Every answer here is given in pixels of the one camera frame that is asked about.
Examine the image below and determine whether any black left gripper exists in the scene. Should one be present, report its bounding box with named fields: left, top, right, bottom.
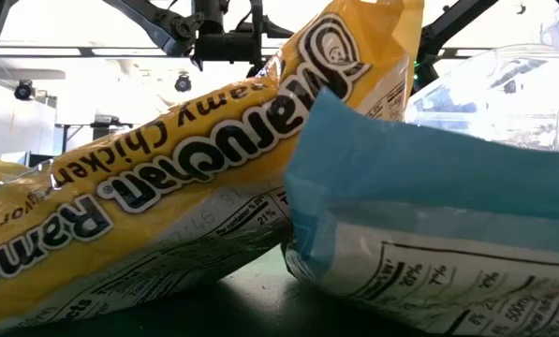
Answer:
left=192, top=0, right=295, bottom=79

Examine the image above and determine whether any clear plastic bin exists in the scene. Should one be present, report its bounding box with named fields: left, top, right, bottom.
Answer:
left=404, top=2, right=559, bottom=155

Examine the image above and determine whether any yellow creamy chicken ramen pack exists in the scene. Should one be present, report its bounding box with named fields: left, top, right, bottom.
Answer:
left=0, top=157, right=32, bottom=186
left=0, top=0, right=425, bottom=336

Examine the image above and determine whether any blue ramen noodle pack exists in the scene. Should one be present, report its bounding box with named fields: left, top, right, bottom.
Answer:
left=282, top=87, right=559, bottom=337

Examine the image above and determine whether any black round camera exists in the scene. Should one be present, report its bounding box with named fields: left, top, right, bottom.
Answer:
left=174, top=73, right=193, bottom=94
left=14, top=79, right=36, bottom=102

